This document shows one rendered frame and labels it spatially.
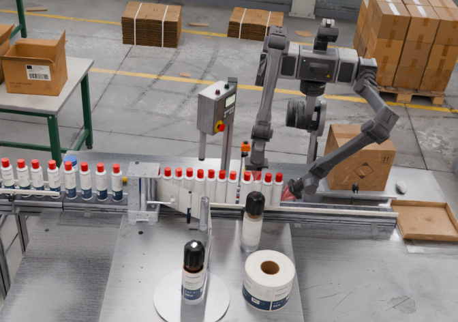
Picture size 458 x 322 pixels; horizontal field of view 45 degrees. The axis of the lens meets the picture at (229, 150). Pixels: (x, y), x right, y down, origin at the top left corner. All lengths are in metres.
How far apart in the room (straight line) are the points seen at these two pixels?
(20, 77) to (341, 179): 2.18
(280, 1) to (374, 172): 5.12
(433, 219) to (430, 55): 3.02
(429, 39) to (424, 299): 3.58
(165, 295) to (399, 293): 1.02
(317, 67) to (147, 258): 1.23
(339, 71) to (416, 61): 3.02
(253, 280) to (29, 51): 2.50
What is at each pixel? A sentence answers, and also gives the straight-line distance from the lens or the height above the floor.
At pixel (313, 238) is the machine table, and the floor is 0.83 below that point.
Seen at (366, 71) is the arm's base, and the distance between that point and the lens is 2.83.
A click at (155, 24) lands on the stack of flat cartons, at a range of 6.42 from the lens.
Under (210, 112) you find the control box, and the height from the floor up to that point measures 1.41.
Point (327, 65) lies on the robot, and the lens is 2.82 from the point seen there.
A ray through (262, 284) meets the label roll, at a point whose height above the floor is 1.02.
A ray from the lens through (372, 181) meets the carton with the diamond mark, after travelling 3.04.
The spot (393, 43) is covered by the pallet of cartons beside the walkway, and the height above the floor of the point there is 0.61.
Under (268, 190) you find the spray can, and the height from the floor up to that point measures 1.01.
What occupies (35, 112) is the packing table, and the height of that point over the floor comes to 0.72.
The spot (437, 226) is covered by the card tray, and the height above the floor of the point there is 0.83.
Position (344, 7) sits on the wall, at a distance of 7.91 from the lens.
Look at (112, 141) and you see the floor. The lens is 4.79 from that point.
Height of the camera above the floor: 2.64
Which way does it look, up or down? 34 degrees down
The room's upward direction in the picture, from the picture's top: 5 degrees clockwise
